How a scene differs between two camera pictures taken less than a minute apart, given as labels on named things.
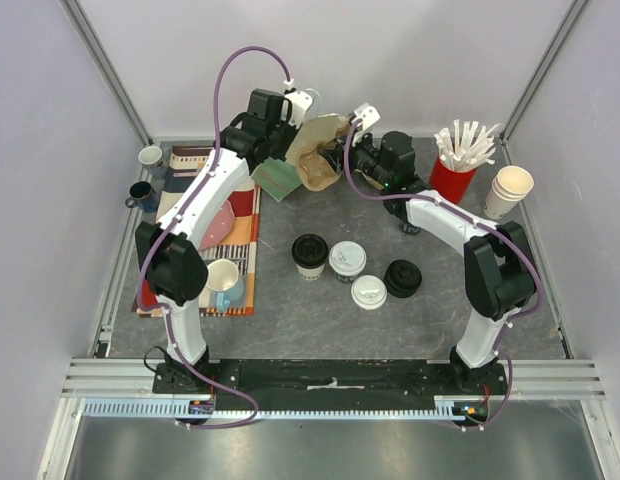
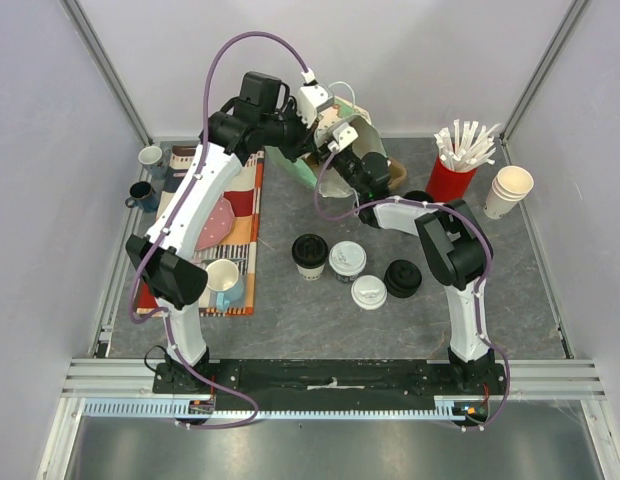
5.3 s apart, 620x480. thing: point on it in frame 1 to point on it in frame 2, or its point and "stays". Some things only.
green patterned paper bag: x=278 y=178 to x=368 y=142
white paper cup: x=311 y=273 stays
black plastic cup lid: x=309 y=250 stays
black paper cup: x=347 y=278 stays
